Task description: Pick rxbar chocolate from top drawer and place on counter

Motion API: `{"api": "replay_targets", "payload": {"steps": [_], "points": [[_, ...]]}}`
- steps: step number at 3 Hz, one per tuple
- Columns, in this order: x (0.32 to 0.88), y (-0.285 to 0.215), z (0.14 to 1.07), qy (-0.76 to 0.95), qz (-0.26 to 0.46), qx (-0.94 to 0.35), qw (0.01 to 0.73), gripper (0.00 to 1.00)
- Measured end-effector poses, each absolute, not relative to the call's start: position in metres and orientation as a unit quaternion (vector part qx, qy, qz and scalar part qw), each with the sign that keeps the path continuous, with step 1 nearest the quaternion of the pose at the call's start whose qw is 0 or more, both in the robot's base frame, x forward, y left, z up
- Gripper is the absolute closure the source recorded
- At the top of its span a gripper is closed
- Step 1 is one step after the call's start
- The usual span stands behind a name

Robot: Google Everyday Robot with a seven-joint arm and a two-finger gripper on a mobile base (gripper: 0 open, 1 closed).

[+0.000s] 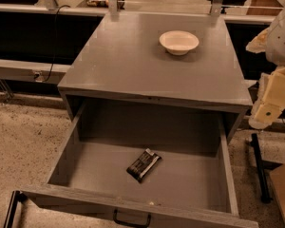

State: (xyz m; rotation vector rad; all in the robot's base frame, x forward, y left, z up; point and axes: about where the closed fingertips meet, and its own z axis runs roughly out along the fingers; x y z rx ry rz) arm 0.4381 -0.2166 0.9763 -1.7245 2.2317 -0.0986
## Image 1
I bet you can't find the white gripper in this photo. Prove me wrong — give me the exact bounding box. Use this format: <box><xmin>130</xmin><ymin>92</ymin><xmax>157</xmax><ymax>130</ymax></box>
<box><xmin>246</xmin><ymin>28</ymin><xmax>285</xmax><ymax>129</ymax></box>

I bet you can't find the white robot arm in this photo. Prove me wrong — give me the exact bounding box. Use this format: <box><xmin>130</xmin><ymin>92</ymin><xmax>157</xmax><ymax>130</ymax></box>
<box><xmin>246</xmin><ymin>7</ymin><xmax>285</xmax><ymax>129</ymax></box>

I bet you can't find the grey cabinet counter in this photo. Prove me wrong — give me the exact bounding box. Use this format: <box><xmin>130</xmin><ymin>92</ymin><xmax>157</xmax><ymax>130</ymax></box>
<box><xmin>58</xmin><ymin>11</ymin><xmax>252</xmax><ymax>139</ymax></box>

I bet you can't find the open grey top drawer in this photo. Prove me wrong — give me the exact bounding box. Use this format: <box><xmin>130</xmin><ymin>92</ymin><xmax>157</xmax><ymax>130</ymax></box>
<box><xmin>24</xmin><ymin>99</ymin><xmax>258</xmax><ymax>228</ymax></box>

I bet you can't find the white bowl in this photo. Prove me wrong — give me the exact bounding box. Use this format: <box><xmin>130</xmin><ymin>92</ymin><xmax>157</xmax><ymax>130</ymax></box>
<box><xmin>159</xmin><ymin>30</ymin><xmax>200</xmax><ymax>56</ymax></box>

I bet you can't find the black metal stand leg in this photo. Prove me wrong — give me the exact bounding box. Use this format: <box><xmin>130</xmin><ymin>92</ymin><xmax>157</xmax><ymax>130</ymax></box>
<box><xmin>250</xmin><ymin>133</ymin><xmax>281</xmax><ymax>203</ymax></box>

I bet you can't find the black hanging cable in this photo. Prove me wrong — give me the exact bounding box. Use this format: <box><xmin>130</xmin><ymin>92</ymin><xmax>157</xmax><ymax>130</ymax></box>
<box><xmin>34</xmin><ymin>4</ymin><xmax>72</xmax><ymax>83</ymax></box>

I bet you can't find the black drawer handle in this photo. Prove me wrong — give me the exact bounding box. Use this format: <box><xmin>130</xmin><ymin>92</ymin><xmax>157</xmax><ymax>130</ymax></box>
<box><xmin>112</xmin><ymin>208</ymin><xmax>152</xmax><ymax>228</ymax></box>

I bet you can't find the grey metal rail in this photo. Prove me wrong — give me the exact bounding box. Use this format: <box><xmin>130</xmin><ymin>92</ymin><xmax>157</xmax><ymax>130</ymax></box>
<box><xmin>0</xmin><ymin>59</ymin><xmax>70</xmax><ymax>85</ymax></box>

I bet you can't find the black metal frame left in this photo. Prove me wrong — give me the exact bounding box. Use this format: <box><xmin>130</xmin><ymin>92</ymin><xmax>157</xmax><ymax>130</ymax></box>
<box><xmin>3</xmin><ymin>190</ymin><xmax>27</xmax><ymax>228</ymax></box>

